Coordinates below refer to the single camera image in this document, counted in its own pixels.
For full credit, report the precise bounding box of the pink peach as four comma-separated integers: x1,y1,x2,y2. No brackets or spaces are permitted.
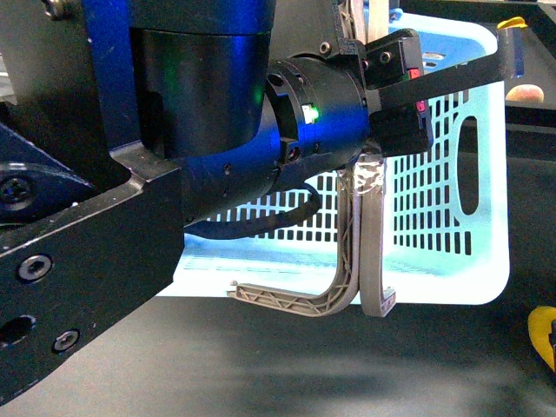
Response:
506,84,545,103

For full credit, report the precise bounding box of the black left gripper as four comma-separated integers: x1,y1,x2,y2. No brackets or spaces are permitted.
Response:
319,27,525,157

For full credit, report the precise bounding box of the light blue plastic basket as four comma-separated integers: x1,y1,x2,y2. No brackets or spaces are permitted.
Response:
138,1,507,317

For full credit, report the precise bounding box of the yellow mango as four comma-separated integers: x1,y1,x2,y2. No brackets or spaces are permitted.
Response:
527,306,555,373

